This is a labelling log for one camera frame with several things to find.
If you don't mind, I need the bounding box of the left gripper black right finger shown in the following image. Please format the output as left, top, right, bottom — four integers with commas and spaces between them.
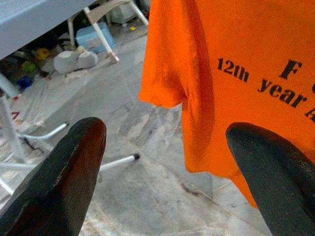
225, 121, 315, 236

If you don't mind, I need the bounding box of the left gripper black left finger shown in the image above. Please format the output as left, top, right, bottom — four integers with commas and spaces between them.
0, 117, 107, 236

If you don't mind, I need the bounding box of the orange printed t-shirt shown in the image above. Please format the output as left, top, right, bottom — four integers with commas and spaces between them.
138, 0, 315, 209

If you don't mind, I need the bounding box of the white plastic sheet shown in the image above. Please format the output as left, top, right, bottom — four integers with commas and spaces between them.
4, 71, 89, 131

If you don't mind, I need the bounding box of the blue plastic toy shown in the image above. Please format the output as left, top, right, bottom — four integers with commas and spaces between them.
16, 75, 33, 89

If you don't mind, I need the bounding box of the green plastic toy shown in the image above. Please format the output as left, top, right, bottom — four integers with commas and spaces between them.
21, 60, 39, 73

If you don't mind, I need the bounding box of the grey plush toy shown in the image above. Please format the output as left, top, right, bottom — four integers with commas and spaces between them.
53, 50, 99, 75

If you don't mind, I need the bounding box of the yellow plastic toy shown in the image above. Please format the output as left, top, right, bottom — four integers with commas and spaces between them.
34, 48, 52, 61

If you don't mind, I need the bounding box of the light blue plastic box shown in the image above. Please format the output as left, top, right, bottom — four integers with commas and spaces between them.
75, 22, 116, 54

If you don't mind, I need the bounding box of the white beige baby high chair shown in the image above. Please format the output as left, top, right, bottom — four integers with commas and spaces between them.
67, 0, 150, 63

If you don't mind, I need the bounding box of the grey-blue plastic folding table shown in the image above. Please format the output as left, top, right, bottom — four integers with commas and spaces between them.
0, 0, 140, 197

